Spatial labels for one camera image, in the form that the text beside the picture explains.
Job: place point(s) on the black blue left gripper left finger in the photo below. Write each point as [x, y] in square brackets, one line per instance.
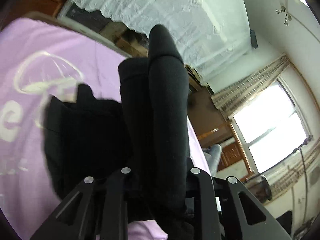
[94, 208]

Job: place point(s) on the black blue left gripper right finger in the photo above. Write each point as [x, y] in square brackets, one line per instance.
[226, 209]

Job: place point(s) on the black jacket with yellow zipper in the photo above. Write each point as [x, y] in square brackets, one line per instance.
[145, 131]

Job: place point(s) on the brown wooden desk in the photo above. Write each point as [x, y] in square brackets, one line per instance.
[211, 128]

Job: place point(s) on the bright window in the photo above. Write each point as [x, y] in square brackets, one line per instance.
[271, 126]

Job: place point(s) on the beige patterned curtain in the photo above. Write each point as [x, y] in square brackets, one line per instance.
[236, 96]

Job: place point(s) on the lilac printed bed sheet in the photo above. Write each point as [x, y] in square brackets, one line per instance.
[39, 61]

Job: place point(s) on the white crinkled cover cloth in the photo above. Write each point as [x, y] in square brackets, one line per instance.
[209, 34]

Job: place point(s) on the brown wooden cabinet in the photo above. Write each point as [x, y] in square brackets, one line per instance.
[48, 7]

